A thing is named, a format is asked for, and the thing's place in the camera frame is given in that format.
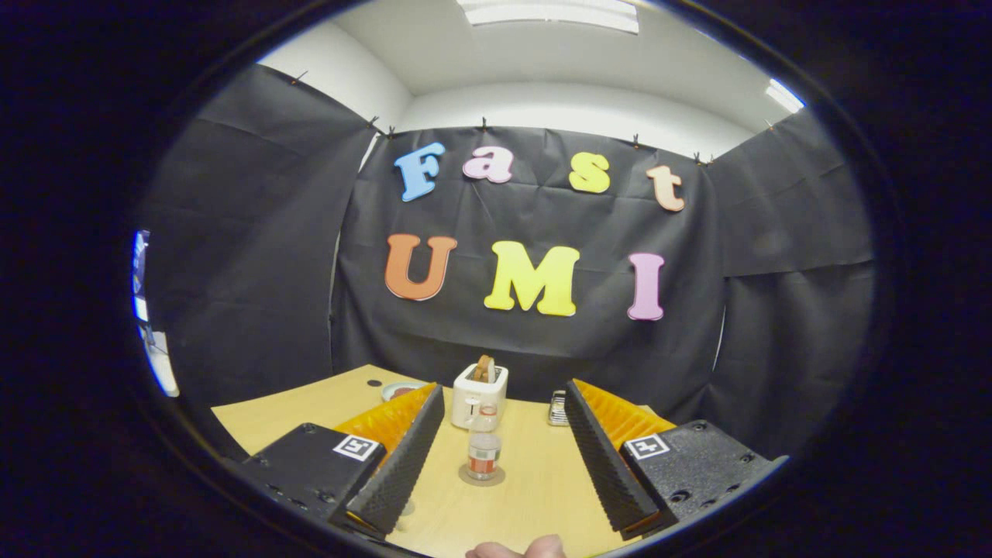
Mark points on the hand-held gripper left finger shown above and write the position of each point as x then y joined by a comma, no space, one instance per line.
407,465

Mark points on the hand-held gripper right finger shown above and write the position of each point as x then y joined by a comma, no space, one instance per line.
608,473

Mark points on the round brown coaster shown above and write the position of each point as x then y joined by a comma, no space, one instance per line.
463,475

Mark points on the clear plastic juice bottle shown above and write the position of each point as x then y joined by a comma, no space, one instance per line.
484,453

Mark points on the red meat slices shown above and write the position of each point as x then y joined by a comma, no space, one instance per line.
401,392

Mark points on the wooden table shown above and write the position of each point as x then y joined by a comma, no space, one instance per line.
535,496

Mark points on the pale green plate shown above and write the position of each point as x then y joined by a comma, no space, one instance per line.
387,390

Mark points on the metal utensil holder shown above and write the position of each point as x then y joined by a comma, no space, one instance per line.
558,409

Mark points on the white toaster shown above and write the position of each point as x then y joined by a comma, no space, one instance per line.
469,387

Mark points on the black backdrop cloth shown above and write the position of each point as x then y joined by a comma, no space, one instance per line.
542,349

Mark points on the white and blue equipment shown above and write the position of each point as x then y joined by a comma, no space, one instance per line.
163,372

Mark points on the small ceiling light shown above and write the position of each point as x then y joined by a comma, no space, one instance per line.
783,95

